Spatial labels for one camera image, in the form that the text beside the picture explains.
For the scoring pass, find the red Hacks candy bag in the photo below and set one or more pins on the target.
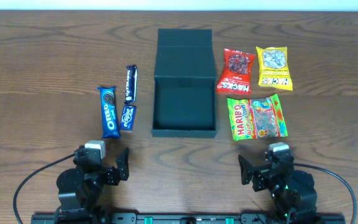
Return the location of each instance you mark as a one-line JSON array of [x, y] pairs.
[[236, 75]]

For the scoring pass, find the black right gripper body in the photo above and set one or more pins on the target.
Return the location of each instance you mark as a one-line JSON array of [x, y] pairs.
[[258, 176]]

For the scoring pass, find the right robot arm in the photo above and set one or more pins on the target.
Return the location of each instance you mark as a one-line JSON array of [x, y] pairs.
[[292, 191]]

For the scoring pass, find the blue Eclipse mints box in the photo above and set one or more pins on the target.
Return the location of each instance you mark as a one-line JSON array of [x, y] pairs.
[[127, 118]]

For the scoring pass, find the yellow Hacks candy bag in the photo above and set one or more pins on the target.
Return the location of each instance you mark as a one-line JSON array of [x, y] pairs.
[[273, 68]]

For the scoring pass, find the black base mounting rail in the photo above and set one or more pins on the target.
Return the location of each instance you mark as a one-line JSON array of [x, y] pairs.
[[132, 218]]

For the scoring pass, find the blue Oreo cookie pack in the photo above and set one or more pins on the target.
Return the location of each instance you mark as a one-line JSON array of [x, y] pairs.
[[108, 113]]

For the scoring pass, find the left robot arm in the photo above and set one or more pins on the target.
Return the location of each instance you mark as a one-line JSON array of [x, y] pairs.
[[79, 189]]

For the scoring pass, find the blue Dairy Milk chocolate bar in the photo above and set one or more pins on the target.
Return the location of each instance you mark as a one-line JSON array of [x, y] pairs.
[[131, 84]]

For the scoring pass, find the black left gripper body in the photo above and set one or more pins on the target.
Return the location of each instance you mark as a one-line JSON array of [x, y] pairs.
[[112, 174]]

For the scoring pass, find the dark green gift box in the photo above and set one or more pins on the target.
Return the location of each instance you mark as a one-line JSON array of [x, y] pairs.
[[185, 82]]

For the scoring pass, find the green Haribo gummy bag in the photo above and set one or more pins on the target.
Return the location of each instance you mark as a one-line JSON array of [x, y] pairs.
[[256, 118]]

